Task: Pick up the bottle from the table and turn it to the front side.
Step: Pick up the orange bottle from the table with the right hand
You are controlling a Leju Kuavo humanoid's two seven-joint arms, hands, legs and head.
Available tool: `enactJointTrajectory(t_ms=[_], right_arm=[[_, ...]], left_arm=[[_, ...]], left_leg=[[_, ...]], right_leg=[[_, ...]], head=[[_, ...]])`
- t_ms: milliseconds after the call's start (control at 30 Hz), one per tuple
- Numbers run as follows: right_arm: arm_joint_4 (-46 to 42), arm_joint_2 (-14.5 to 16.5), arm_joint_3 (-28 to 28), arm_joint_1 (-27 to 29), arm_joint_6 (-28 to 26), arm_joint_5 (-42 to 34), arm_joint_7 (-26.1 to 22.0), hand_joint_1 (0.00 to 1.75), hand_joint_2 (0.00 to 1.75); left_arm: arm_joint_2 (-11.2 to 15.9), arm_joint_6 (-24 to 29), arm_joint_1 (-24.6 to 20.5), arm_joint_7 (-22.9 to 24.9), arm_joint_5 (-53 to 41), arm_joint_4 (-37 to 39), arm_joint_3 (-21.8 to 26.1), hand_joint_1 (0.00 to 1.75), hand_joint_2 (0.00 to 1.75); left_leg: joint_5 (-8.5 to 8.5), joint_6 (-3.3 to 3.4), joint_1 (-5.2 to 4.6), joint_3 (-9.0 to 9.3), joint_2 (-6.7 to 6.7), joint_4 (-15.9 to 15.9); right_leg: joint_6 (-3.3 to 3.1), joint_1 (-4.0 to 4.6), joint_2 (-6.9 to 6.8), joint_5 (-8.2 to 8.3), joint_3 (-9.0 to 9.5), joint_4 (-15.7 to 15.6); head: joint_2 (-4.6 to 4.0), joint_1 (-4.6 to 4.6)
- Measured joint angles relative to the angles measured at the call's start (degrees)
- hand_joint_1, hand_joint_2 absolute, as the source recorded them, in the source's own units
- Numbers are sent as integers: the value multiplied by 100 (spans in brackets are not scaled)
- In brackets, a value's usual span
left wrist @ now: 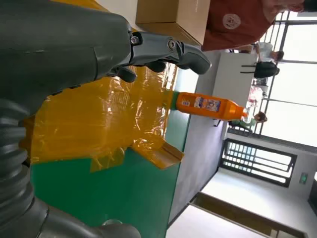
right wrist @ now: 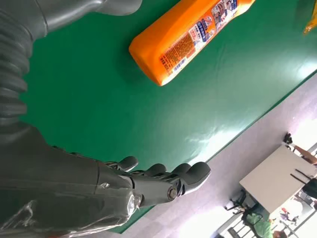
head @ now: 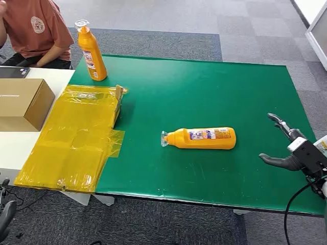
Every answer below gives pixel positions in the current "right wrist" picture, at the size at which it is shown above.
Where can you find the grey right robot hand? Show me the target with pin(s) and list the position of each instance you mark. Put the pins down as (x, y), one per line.
(62, 184)

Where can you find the white background table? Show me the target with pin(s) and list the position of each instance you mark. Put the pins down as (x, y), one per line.
(275, 180)

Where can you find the black office chair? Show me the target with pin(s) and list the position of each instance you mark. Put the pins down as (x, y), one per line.
(236, 202)

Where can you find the person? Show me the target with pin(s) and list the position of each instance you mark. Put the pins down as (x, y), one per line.
(262, 226)

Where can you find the green table mat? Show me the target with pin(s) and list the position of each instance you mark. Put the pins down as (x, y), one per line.
(99, 98)

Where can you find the yellow plastic bag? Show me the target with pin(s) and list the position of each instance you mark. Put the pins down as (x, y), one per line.
(311, 23)

